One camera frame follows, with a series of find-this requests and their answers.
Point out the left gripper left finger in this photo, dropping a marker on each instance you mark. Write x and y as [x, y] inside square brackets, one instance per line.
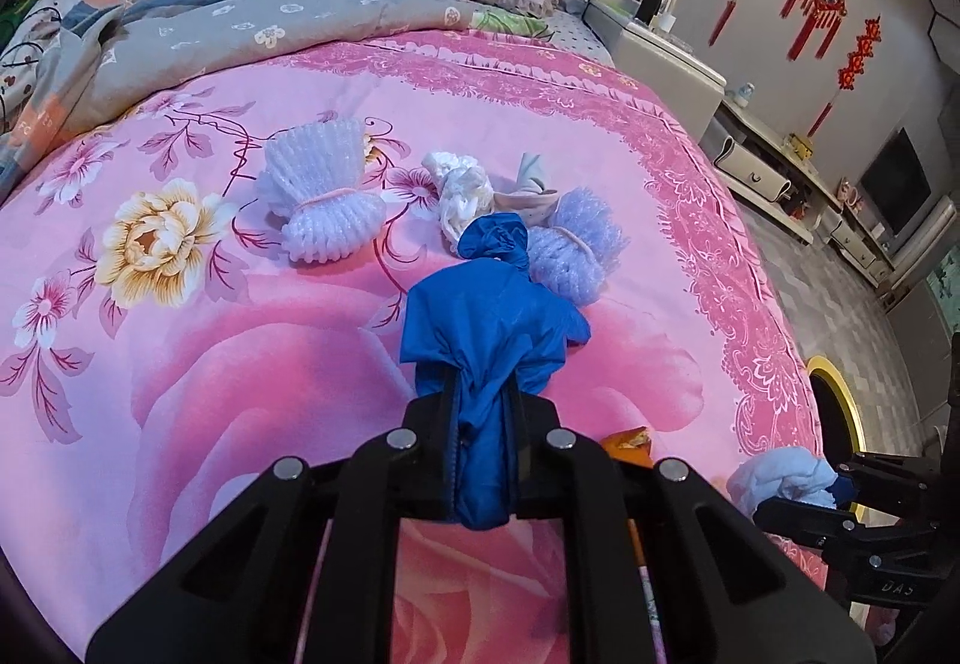
[457, 436]

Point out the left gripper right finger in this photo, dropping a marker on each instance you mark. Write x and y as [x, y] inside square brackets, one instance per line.
[518, 445]

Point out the blue plastic bag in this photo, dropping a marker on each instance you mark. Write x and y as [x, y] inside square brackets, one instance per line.
[485, 323]

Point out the white plastic wrap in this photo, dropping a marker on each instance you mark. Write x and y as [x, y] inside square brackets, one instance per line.
[464, 192]

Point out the large white foam net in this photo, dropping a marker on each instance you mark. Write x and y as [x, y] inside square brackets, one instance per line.
[312, 180]

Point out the yellow rimmed trash bin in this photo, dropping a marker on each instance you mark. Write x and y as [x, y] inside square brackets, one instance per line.
[840, 421]

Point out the orange snack wrapper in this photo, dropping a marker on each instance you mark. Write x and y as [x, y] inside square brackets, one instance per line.
[631, 446]

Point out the purple foam net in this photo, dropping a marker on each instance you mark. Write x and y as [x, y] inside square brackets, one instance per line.
[577, 248]

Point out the beige grey sock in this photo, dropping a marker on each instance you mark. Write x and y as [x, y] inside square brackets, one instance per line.
[529, 195]

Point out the pink floral bedspread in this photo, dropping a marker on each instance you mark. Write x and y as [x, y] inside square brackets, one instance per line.
[159, 349]

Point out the white tv console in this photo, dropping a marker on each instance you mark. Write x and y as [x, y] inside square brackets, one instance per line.
[763, 169]

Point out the black television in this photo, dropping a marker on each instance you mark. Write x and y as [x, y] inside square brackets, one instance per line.
[896, 183]

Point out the white bedside cabinet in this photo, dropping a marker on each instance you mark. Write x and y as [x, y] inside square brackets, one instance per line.
[638, 36]

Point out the grey floral quilt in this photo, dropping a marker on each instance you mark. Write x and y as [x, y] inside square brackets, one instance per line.
[102, 62]

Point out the red chinese knot decoration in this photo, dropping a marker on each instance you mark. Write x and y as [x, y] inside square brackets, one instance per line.
[817, 16]

